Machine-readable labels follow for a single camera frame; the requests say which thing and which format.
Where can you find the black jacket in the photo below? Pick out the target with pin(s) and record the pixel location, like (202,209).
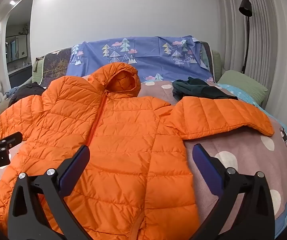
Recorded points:
(26,91)

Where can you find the white pleated curtain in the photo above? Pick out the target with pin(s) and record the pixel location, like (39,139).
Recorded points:
(271,55)

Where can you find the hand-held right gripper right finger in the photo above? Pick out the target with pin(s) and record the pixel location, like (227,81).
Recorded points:
(204,167)

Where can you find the green pillow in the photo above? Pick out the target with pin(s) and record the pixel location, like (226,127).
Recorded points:
(243,85)

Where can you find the dark printed sofa cover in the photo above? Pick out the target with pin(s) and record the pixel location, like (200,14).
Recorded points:
(56,65)

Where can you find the orange hooded puffer jacket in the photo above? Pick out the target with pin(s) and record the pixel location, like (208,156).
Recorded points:
(123,142)

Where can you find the arched wall mirror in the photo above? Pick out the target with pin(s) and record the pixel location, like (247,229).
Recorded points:
(18,42)

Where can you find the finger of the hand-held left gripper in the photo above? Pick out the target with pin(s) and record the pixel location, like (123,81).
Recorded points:
(8,140)

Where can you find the blue tree-print sheet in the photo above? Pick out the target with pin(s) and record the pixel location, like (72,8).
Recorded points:
(146,60)

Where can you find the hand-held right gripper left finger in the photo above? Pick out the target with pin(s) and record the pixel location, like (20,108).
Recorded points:
(77,165)

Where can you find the dark green garment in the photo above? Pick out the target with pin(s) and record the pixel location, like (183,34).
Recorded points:
(203,90)

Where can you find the black floor lamp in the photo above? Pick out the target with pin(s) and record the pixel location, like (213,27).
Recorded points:
(244,7)

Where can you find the pink polka-dot blanket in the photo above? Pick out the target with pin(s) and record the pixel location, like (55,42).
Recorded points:
(246,145)

